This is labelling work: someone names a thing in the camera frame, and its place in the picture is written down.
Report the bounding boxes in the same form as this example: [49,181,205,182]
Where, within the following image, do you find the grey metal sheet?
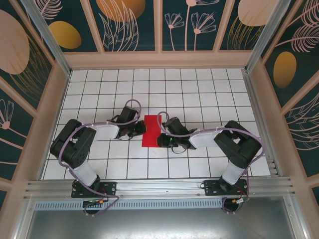
[14,209,309,239]

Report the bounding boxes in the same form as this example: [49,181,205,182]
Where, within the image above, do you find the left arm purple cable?
[57,99,142,218]

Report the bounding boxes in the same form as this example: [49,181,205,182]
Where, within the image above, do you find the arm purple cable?
[157,111,265,215]
[57,99,142,218]

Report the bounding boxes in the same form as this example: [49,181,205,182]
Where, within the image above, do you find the long aluminium mounting rail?
[23,176,296,202]

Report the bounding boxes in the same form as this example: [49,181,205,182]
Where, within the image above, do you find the grey slotted cable duct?
[33,199,225,211]

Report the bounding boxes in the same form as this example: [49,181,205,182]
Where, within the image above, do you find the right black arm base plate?
[203,179,250,197]

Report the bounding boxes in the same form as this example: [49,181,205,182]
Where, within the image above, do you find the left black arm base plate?
[71,181,118,199]

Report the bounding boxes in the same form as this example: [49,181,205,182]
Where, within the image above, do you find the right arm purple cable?
[157,111,265,215]

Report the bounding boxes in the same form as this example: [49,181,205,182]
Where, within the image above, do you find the aluminium side rail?
[243,71,284,176]

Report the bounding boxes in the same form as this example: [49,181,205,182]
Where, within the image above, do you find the aluminium frame post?
[21,0,72,77]
[244,0,292,73]

